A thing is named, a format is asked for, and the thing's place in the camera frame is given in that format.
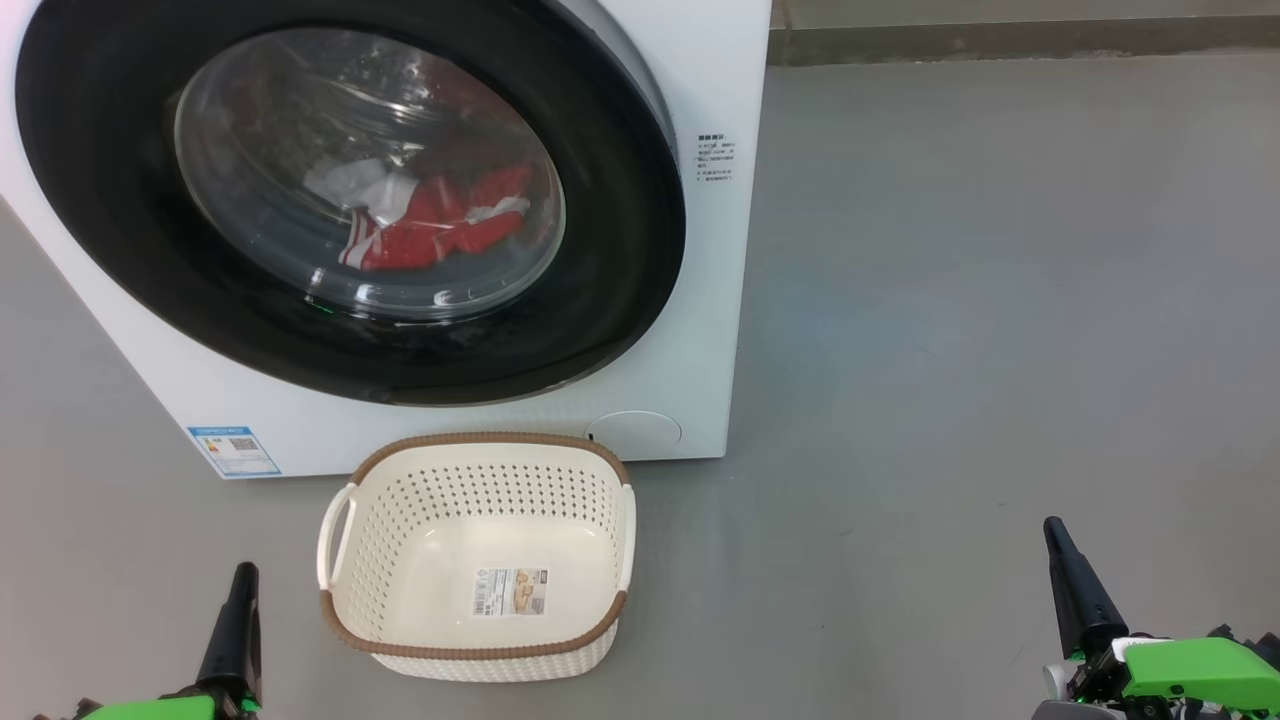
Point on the round white filter cover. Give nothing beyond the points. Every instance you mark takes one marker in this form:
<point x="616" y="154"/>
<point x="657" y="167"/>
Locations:
<point x="633" y="435"/>

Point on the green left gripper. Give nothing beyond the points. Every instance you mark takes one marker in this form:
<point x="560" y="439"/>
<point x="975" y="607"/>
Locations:
<point x="150" y="710"/>

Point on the black round glass washer door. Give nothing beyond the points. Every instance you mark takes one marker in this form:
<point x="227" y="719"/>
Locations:
<point x="110" y="200"/>

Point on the blue energy label sticker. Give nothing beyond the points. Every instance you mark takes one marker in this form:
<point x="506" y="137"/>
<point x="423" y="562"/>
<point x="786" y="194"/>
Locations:
<point x="233" y="452"/>

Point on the white front-load washing machine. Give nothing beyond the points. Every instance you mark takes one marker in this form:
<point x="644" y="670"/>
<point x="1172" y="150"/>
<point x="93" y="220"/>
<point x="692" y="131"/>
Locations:
<point x="690" y="330"/>

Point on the cream perforated basket brown rim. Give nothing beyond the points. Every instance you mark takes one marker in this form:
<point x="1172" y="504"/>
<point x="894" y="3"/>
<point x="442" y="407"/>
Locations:
<point x="480" y="660"/>

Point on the product label sticker with barcode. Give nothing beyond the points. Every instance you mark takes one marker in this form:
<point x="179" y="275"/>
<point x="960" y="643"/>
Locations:
<point x="510" y="590"/>

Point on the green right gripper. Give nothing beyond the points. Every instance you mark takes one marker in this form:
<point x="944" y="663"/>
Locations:
<point x="1200" y="670"/>

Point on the red garment with white part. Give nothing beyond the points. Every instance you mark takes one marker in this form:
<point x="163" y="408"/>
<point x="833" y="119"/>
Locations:
<point x="400" y="240"/>

